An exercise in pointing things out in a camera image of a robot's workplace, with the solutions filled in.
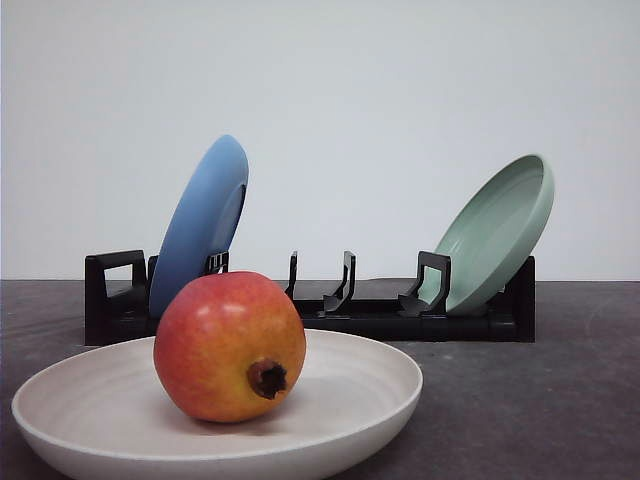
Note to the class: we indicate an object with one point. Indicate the red yellow pomegranate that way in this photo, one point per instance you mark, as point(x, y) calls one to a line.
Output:
point(230, 347)

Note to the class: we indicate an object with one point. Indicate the white plate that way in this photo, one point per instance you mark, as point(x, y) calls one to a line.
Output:
point(103, 404)

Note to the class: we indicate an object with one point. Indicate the blue plate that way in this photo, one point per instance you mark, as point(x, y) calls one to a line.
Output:
point(203, 221)

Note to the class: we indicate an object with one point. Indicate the green plate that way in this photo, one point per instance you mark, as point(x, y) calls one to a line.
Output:
point(492, 232)

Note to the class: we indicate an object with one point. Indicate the black plate rack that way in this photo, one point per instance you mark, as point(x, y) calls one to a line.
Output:
point(118, 303)

